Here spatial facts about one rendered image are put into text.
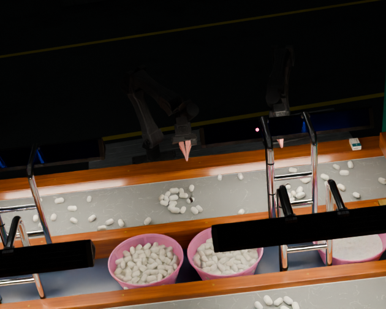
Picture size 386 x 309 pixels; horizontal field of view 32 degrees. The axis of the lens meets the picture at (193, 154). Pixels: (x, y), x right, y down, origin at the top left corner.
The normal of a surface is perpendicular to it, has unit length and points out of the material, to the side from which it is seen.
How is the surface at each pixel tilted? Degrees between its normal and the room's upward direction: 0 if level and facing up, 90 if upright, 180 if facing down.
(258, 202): 0
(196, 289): 0
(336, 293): 0
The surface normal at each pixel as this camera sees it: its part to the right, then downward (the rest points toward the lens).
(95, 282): -0.11, -0.83
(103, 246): 0.05, 0.55
